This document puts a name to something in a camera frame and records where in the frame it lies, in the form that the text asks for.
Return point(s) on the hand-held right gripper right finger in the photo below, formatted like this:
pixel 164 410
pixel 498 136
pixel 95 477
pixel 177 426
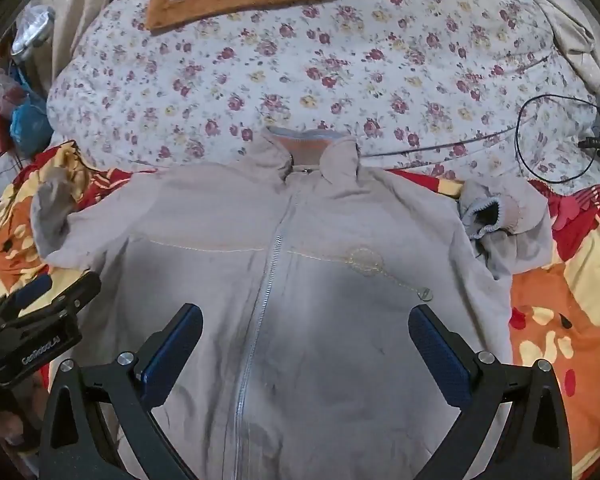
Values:
pixel 440 355

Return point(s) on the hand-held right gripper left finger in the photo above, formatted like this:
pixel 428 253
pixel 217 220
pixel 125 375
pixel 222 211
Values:
pixel 172 355

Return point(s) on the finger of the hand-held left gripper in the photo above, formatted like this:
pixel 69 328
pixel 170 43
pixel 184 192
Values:
pixel 40 292

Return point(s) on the beige zip jacket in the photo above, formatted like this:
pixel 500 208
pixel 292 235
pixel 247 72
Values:
pixel 300 270

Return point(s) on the red orange yellow blanket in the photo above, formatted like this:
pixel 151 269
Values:
pixel 570 320

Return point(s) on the blue cloth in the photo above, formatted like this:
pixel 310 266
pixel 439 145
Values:
pixel 27 120

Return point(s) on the silver plastic bag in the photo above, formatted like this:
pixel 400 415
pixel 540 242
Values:
pixel 32 30

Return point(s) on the floral quilt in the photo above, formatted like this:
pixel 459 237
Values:
pixel 330 75

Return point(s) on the beige cloth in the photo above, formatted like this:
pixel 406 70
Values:
pixel 570 35

